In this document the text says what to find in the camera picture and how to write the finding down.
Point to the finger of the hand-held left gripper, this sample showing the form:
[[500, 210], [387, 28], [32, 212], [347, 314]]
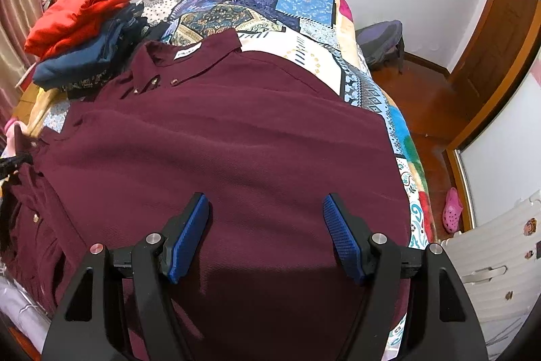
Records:
[[15, 165]]

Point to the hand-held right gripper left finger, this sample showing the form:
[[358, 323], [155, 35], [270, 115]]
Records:
[[186, 242]]

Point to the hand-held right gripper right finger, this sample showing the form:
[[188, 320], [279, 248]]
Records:
[[344, 238]]

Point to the maroon button-up shirt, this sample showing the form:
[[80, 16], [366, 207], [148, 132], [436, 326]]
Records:
[[236, 141]]

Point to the yellow cushion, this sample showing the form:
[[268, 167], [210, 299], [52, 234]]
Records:
[[42, 107]]

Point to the pink slipper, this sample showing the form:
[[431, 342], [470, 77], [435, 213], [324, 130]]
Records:
[[452, 211]]

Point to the dark patterned folded garment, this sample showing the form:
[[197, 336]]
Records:
[[88, 82]]

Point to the dark blue folded garment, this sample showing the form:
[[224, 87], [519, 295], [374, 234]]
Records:
[[80, 63]]

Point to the white plastic cabinet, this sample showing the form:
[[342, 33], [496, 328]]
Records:
[[494, 268]]

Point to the red folded garment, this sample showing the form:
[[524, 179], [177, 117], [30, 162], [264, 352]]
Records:
[[76, 18]]

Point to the striped reddish curtain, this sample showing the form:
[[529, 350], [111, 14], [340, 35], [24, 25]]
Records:
[[21, 5]]

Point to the sliding wardrobe door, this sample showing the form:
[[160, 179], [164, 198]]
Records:
[[498, 158]]

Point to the black garment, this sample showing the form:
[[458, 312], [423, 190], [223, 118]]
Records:
[[156, 33]]

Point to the grey backpack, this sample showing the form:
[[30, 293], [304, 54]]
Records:
[[380, 44]]

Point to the patchwork patterned blanket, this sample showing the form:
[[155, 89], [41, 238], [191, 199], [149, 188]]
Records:
[[296, 1]]

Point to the wooden door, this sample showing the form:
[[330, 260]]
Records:
[[503, 22]]

